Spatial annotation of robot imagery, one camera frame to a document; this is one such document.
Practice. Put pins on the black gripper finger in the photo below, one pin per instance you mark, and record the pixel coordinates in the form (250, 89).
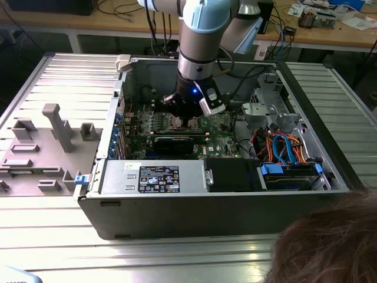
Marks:
(168, 100)
(193, 120)

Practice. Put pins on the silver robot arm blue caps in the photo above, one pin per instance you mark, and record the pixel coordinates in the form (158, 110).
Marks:
(197, 50)

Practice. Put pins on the CPU socket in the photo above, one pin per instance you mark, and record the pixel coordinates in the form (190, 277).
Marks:
(171, 129)

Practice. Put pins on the green motherboard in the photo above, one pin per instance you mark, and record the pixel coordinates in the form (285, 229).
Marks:
(219, 135)

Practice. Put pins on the black graphics card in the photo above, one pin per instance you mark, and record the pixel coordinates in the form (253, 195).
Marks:
(173, 146)

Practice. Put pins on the black drive bay box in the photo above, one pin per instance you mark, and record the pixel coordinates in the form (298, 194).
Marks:
(229, 175)

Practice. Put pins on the metal drive cage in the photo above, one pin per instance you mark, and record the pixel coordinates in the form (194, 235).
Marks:
(259, 113)

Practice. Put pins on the wooden desk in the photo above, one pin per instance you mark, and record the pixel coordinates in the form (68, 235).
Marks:
(126, 25)

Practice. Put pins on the white printed label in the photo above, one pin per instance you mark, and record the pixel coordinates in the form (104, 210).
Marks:
(261, 53)

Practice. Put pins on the silver power supply unit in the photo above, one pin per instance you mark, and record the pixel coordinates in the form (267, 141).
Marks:
(117, 177)

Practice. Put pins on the blue disk carrier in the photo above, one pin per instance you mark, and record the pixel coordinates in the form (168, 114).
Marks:
(271, 170)

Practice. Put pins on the black and grey PC case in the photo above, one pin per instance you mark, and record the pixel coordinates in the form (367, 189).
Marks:
(191, 218)

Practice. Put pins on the tall black box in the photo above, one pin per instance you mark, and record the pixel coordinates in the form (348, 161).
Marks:
(268, 14)

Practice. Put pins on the blue case latch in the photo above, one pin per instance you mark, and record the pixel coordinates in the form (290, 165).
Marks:
(81, 179)

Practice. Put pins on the black power adapter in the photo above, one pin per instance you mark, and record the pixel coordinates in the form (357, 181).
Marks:
(290, 31)

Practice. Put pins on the brown finned heat sink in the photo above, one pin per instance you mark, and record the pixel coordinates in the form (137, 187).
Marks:
(306, 19)

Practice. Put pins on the grey parts rack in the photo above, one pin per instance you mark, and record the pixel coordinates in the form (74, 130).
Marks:
(44, 177)

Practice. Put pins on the large black box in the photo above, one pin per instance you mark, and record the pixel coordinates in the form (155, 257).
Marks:
(50, 7)

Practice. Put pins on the grey metal component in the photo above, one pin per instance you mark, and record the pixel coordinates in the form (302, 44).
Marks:
(325, 20)

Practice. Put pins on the blue box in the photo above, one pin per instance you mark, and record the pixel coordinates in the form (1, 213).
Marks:
(347, 3)

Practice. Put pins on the white paper sheet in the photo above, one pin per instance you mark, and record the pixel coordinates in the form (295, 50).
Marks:
(357, 23)

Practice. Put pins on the pale blue teach pendant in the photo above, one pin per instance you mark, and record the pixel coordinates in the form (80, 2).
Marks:
(14, 275)

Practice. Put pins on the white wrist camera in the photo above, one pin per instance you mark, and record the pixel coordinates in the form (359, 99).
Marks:
(212, 109)

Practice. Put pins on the beige corner bracket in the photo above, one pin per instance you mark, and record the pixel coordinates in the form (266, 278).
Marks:
(123, 63)

